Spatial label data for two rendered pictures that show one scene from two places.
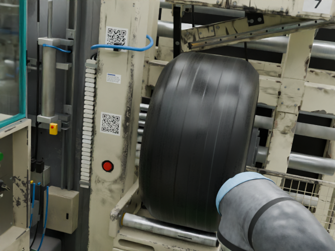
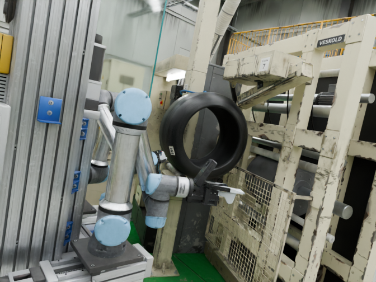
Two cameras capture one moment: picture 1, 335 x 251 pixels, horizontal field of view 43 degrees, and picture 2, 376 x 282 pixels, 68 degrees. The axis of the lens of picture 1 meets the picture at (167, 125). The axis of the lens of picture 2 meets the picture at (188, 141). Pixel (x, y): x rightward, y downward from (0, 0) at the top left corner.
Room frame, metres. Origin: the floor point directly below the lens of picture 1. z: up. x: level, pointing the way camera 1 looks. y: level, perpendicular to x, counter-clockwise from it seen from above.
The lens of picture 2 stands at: (0.23, -1.69, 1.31)
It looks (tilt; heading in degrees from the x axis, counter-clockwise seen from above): 5 degrees down; 56
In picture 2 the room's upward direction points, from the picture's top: 11 degrees clockwise
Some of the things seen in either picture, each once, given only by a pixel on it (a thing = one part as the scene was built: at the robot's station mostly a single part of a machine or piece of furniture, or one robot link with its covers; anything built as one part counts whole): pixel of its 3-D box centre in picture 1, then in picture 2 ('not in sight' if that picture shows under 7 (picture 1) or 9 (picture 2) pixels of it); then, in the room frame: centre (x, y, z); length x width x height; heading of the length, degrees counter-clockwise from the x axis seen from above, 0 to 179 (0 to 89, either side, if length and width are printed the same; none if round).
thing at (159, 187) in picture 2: not in sight; (161, 185); (0.73, -0.84, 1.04); 0.11 x 0.08 x 0.09; 161
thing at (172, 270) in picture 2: not in sight; (160, 264); (1.45, 0.18, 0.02); 0.27 x 0.27 x 0.04; 78
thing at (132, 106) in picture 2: not in sight; (122, 166); (0.59, -0.79, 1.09); 0.15 x 0.12 x 0.55; 71
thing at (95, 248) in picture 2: not in sight; (108, 236); (0.63, -0.66, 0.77); 0.15 x 0.15 x 0.10
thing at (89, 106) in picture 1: (91, 125); not in sight; (1.44, 0.27, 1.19); 0.05 x 0.04 x 0.48; 168
